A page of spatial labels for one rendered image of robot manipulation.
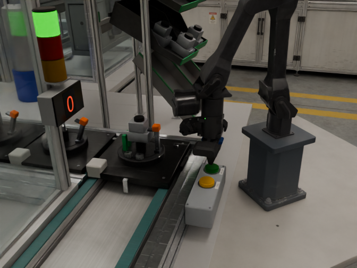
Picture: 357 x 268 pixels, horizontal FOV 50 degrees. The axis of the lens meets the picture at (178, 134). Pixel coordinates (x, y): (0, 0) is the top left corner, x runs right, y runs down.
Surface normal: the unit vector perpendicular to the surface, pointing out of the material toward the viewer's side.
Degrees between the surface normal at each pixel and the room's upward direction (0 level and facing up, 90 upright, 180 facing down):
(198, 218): 90
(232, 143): 0
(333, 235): 0
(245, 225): 0
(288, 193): 90
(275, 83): 60
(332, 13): 90
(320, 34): 90
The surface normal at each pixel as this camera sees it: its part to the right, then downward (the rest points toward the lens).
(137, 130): -0.27, 0.44
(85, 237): -0.02, -0.89
